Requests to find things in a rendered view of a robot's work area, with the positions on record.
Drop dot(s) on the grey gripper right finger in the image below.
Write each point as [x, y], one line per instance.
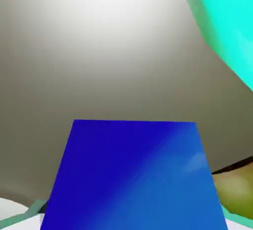
[240, 224]

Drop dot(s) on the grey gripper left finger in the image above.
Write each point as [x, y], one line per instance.
[21, 221]

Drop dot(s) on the small blue cube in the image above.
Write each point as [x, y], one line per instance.
[128, 176]

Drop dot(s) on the large olive green box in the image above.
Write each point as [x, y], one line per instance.
[235, 190]

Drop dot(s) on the large cyan box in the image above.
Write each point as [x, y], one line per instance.
[227, 16]

